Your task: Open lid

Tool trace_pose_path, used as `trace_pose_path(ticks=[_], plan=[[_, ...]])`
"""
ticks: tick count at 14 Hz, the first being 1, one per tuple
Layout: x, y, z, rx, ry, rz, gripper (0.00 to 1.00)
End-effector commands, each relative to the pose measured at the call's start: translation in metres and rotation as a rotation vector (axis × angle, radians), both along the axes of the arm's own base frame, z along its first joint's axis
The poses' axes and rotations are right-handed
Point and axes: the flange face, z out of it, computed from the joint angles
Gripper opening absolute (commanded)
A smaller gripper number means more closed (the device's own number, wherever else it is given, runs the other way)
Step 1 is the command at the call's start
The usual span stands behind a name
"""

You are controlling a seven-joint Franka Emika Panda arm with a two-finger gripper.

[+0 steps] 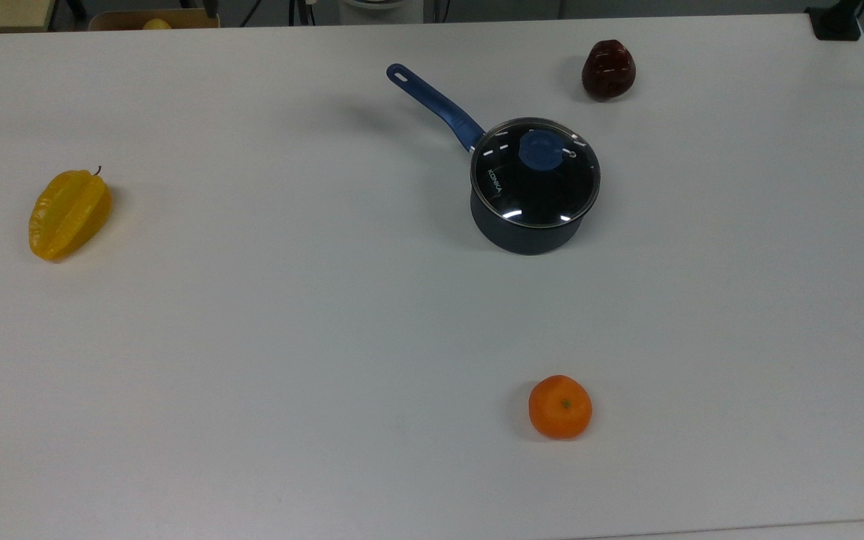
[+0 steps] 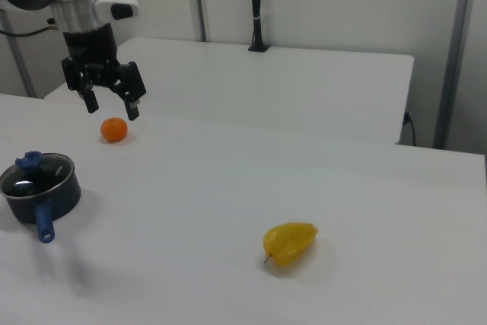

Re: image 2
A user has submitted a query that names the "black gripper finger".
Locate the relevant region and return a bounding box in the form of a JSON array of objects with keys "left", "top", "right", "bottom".
[
  {"left": 113, "top": 60, "right": 148, "bottom": 122},
  {"left": 61, "top": 57, "right": 100, "bottom": 114}
]

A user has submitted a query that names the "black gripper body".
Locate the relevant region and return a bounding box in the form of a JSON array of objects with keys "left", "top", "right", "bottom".
[{"left": 62, "top": 23, "right": 120, "bottom": 89}]

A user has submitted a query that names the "orange mandarin fruit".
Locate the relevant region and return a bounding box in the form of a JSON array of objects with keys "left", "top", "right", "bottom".
[{"left": 100, "top": 116, "right": 129, "bottom": 144}]

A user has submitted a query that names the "yellow starfruit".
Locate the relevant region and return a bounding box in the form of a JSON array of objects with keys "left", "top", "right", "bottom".
[{"left": 262, "top": 221, "right": 320, "bottom": 269}]

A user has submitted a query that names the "white side table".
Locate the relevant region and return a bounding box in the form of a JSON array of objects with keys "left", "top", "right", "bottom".
[{"left": 44, "top": 37, "right": 415, "bottom": 146}]

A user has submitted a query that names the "black power cable with plug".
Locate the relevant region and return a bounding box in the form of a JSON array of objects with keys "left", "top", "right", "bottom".
[{"left": 402, "top": 110, "right": 419, "bottom": 147}]

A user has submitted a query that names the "dark pot with blue handle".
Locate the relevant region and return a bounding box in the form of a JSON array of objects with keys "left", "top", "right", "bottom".
[{"left": 0, "top": 152, "right": 82, "bottom": 244}]

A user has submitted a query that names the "aluminium frame post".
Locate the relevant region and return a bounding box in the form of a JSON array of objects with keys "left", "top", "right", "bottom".
[
  {"left": 0, "top": 9, "right": 38, "bottom": 99},
  {"left": 432, "top": 0, "right": 479, "bottom": 151}
]

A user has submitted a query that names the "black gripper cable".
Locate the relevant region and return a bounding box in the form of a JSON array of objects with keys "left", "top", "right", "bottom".
[{"left": 0, "top": 16, "right": 60, "bottom": 38}]

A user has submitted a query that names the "glass lid with blue knob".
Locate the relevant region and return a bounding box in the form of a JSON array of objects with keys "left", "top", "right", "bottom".
[{"left": 0, "top": 150, "right": 75, "bottom": 199}]

